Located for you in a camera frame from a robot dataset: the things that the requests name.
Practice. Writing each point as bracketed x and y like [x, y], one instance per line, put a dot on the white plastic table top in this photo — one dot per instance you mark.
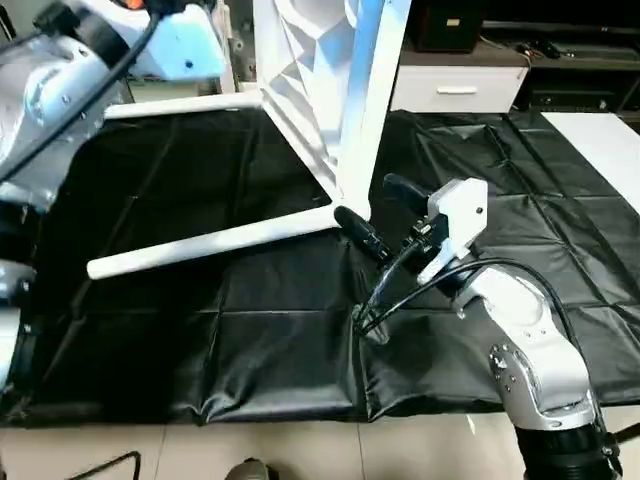
[320, 80]

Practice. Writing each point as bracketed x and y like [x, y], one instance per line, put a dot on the white plastic table leg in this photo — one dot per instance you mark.
[200, 245]
[180, 106]

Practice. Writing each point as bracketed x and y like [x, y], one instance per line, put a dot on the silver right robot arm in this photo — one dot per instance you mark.
[530, 350]

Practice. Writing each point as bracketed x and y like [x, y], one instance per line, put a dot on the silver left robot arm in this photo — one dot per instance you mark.
[50, 100]

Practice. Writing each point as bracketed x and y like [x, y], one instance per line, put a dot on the white drawer unit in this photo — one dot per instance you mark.
[455, 90]

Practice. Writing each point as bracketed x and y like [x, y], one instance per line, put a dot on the black box device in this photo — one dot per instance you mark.
[445, 22]

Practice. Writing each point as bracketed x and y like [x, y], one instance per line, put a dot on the black table mat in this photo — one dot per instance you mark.
[200, 330]

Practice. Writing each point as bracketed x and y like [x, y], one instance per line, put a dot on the white side table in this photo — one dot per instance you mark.
[600, 150]

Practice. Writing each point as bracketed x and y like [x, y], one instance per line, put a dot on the black low media cabinet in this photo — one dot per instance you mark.
[580, 75]

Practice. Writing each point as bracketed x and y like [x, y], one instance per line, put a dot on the grey left robot foot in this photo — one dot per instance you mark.
[250, 470]

